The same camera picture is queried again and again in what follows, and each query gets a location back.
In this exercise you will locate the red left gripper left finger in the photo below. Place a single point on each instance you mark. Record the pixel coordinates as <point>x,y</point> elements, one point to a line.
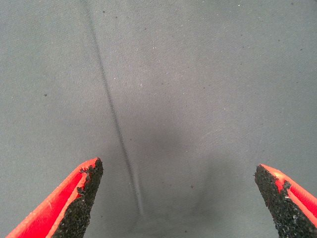
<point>69,205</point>

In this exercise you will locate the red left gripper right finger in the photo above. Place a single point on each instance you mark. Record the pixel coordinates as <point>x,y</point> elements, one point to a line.
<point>289,210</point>

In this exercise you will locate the dark grey table cloth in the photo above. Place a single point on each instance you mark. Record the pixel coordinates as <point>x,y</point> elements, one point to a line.
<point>198,74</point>

